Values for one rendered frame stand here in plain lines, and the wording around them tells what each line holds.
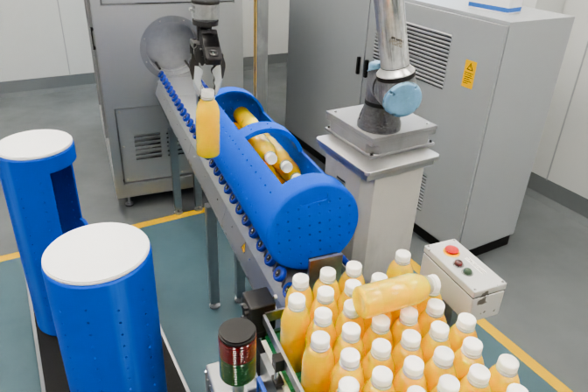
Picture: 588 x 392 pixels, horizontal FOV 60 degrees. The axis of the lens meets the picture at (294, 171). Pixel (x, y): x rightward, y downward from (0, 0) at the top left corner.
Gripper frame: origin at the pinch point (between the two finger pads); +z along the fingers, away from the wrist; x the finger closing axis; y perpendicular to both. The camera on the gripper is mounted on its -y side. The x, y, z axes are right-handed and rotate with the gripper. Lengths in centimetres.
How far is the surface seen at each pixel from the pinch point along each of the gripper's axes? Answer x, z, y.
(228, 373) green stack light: 14, 22, -80
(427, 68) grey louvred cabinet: -150, 26, 101
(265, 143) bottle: -20.9, 21.3, 7.3
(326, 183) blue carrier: -25.5, 16.9, -30.9
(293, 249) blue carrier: -17, 37, -32
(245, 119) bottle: -24, 26, 42
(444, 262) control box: -48, 29, -57
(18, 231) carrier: 64, 73, 56
